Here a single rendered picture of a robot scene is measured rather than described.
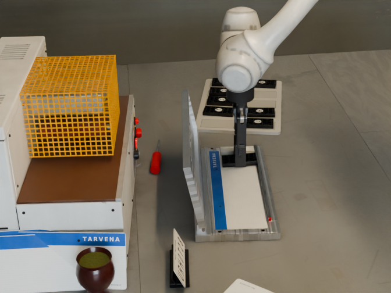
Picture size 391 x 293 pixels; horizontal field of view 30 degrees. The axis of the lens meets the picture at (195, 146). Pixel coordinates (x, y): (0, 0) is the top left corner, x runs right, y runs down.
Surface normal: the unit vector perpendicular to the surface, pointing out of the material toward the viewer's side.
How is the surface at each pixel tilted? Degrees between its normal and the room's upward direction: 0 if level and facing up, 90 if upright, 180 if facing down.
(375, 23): 90
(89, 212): 90
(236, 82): 95
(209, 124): 0
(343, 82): 0
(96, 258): 0
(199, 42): 90
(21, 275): 63
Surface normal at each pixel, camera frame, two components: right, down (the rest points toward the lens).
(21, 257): 0.04, 0.03
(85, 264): -0.02, -0.88
